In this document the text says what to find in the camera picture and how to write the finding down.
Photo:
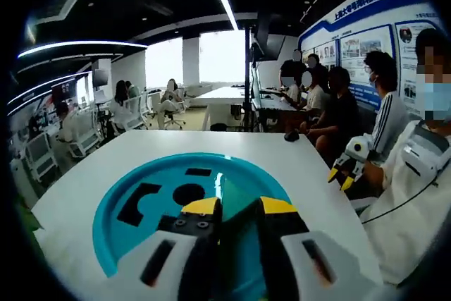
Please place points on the group of white office chairs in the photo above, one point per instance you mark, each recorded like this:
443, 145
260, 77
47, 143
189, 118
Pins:
38, 147

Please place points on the ceiling air conditioner unit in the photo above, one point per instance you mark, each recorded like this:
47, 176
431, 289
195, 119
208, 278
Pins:
58, 3

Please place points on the white chest device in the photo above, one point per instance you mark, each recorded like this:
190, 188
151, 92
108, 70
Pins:
419, 160

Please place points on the white work desk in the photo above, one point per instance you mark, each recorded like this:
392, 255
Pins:
275, 103

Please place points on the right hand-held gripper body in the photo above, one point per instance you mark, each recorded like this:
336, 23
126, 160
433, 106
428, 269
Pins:
357, 147

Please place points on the person's right hand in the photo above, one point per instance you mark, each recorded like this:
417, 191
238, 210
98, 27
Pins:
369, 174

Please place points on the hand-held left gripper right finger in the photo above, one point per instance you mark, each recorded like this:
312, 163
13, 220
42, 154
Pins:
282, 223

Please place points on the black computer mouse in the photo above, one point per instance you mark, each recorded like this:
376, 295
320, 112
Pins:
291, 136

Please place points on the wall-hung black television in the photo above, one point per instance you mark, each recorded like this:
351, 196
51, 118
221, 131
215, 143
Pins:
276, 49

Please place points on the black tripod stand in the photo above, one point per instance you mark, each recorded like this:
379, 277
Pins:
247, 86

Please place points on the white table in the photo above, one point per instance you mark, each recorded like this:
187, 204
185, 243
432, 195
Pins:
246, 146

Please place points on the teal toy block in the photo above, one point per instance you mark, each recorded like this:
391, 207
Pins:
236, 198

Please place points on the person in white shirt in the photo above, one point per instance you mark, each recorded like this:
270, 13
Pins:
405, 237

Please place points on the wall-mounted monitor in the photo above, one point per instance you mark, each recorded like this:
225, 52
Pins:
100, 77

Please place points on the black screen panel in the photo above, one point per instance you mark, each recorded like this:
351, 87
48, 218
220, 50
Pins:
260, 33

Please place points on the white square pillar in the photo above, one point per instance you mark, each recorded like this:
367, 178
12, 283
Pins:
103, 63

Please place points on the pink toy storage bucket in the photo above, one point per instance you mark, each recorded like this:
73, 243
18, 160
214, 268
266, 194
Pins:
165, 177

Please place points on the red display screen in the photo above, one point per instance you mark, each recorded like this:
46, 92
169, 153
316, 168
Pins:
63, 91

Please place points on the white long desk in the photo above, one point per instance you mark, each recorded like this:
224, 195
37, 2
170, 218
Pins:
225, 96

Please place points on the thin curved ceiling light strip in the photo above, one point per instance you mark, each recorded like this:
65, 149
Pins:
46, 84

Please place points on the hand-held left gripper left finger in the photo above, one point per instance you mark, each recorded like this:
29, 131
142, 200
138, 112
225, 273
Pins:
197, 223

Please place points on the blue white wall display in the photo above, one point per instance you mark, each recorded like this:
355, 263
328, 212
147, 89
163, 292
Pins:
366, 29

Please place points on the white armrest office chair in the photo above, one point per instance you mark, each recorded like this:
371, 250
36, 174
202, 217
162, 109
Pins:
363, 204

